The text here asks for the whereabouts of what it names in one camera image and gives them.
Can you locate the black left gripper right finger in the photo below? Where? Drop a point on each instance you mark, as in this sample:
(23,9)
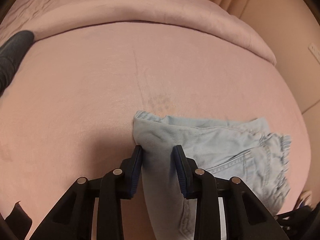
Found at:
(245,215)

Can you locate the pink folded duvet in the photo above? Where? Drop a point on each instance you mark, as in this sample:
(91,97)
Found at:
(45,18)

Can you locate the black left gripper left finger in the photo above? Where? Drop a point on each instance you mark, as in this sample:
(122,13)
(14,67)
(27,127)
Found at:
(72,216)

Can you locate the right hand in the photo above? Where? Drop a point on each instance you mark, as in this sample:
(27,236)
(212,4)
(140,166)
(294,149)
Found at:
(305,199)

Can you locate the light blue denim pants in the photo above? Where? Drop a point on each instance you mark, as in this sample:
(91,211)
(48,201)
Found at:
(226,149)

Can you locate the dark grey folded garment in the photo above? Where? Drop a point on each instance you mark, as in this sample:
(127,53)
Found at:
(11,56)

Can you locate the pink bed sheet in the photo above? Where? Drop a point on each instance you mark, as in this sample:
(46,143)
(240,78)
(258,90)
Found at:
(69,109)

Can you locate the white wall power strip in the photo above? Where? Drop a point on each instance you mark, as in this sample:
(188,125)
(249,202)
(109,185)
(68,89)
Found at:
(314,51)

